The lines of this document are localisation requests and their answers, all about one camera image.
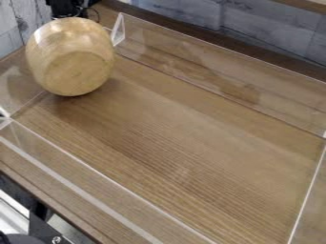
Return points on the black metal table bracket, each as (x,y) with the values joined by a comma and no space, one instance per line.
(42,231)

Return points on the wooden bowl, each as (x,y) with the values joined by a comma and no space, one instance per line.
(70,56)

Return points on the clear acrylic corner bracket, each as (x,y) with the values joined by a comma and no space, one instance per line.
(117,32)

